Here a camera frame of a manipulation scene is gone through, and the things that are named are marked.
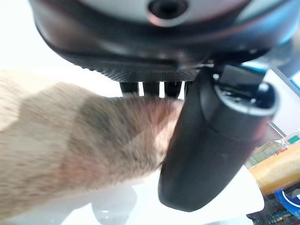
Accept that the blue round object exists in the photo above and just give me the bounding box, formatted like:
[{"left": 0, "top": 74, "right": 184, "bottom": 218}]
[{"left": 274, "top": 186, "right": 300, "bottom": 208}]

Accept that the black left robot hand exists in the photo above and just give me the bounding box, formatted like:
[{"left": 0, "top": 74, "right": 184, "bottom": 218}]
[{"left": 27, "top": 0, "right": 300, "bottom": 213}]

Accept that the beige fluffy cloth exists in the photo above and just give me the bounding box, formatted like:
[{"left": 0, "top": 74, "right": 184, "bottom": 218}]
[{"left": 0, "top": 69, "right": 186, "bottom": 218}]

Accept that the orange cylindrical container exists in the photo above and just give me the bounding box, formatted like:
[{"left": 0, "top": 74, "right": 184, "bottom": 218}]
[{"left": 248, "top": 142, "right": 300, "bottom": 195}]

